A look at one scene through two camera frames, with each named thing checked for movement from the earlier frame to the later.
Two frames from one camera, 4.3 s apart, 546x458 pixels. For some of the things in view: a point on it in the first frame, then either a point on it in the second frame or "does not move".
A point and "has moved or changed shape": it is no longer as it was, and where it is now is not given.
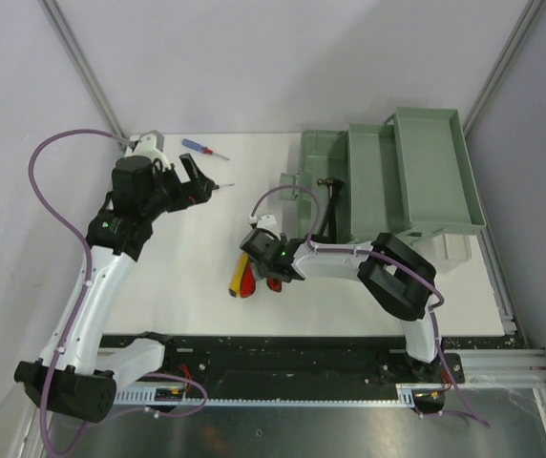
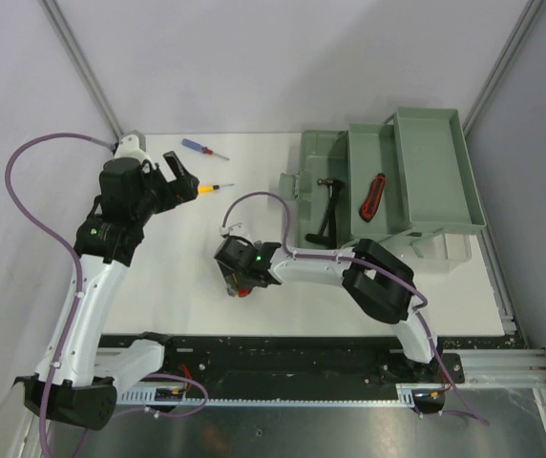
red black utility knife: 274,283 has moved or changed shape
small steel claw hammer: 334,185 does not move
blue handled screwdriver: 199,147 does not move
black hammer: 320,238 does not move
